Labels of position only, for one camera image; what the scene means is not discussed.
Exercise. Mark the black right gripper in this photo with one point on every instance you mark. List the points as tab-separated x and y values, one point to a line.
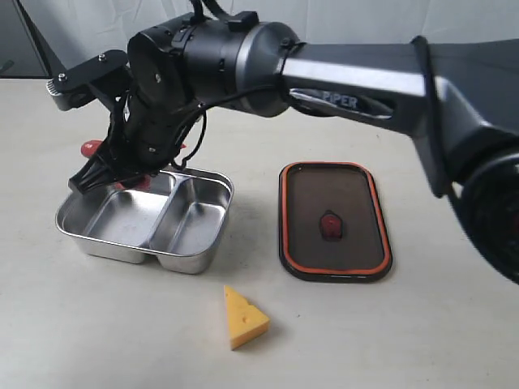
147	128

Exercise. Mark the red toy sausage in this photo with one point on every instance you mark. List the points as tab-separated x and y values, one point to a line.
89	148

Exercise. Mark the dark transparent box lid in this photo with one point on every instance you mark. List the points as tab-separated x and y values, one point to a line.
331	225

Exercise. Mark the yellow toy cheese wedge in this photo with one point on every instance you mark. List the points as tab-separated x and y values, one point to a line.
244	320

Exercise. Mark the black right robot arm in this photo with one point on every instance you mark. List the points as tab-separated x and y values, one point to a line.
458	102

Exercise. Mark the stainless steel lunch box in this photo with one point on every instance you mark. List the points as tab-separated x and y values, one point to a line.
178	220

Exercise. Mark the dark panel at left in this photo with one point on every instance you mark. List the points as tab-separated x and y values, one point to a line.
25	53

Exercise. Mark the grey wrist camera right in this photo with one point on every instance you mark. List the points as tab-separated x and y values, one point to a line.
105	77

